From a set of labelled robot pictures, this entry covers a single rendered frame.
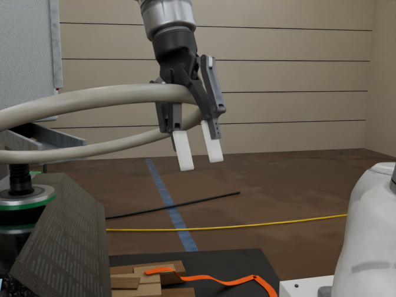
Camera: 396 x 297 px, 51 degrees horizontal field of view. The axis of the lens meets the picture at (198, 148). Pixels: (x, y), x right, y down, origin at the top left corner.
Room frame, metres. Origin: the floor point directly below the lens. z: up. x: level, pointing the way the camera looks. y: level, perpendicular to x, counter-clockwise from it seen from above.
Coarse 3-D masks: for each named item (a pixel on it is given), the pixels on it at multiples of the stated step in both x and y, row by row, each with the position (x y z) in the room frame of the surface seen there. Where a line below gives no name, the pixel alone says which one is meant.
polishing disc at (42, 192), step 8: (32, 184) 1.45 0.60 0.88; (40, 184) 1.45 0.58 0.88; (0, 192) 1.35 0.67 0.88; (40, 192) 1.35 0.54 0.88; (48, 192) 1.35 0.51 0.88; (0, 200) 1.26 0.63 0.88; (8, 200) 1.26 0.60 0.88; (16, 200) 1.26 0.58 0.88; (24, 200) 1.26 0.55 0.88; (32, 200) 1.27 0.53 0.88; (40, 200) 1.29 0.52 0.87
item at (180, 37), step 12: (156, 36) 0.72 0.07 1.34; (168, 36) 0.70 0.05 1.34; (180, 36) 0.71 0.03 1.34; (192, 36) 0.72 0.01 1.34; (156, 48) 0.72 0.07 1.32; (168, 48) 0.70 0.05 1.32; (180, 48) 0.70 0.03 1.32; (192, 48) 0.71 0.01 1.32; (168, 60) 0.73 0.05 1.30; (180, 60) 0.71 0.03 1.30; (192, 60) 0.70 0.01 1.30; (192, 72) 0.70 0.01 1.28; (180, 84) 0.71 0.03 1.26
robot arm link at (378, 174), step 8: (376, 168) 0.65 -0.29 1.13; (384, 168) 0.63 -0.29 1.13; (392, 168) 0.62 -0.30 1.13; (368, 176) 0.64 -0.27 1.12; (376, 176) 0.62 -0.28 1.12; (384, 176) 0.61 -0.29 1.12; (360, 184) 0.64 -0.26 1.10; (368, 184) 0.62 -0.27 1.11; (376, 184) 0.61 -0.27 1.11; (352, 192) 0.66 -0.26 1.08; (360, 192) 0.63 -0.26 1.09; (352, 200) 0.65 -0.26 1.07; (352, 208) 0.63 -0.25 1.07; (352, 216) 0.61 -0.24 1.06; (344, 240) 0.61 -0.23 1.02
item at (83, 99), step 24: (48, 96) 0.61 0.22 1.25; (72, 96) 0.60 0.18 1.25; (96, 96) 0.60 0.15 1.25; (120, 96) 0.62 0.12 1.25; (144, 96) 0.64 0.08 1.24; (168, 96) 0.66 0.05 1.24; (192, 96) 0.71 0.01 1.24; (0, 120) 0.60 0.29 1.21; (24, 120) 0.60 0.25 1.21; (192, 120) 0.92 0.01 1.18; (96, 144) 1.03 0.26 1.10; (120, 144) 1.03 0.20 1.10
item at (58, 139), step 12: (0, 132) 1.27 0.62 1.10; (12, 132) 1.17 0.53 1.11; (36, 132) 1.35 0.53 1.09; (48, 132) 1.24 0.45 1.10; (60, 132) 1.17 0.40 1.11; (12, 144) 1.15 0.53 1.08; (24, 144) 1.05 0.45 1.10; (36, 144) 0.96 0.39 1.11; (48, 144) 1.21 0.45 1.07; (60, 144) 1.16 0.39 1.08; (72, 144) 1.08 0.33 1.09; (84, 144) 1.02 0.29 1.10
